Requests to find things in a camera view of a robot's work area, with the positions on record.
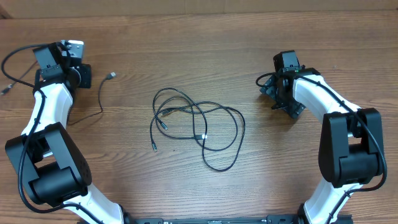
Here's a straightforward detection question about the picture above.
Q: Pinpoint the short black usb cable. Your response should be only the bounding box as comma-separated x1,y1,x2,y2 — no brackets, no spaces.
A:
0,60,117,127

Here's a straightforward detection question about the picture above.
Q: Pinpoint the long black usb cable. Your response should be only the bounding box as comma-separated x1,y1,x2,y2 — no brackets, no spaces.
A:
149,87,246,172

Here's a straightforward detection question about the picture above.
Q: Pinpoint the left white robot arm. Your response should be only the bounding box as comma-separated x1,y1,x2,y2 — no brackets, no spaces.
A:
5,40,134,223

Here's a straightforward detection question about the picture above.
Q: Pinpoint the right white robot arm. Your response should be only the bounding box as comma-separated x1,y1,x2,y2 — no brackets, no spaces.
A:
259,50,387,223

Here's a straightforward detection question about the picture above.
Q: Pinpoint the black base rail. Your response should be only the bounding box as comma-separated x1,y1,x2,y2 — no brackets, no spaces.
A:
77,213,354,224

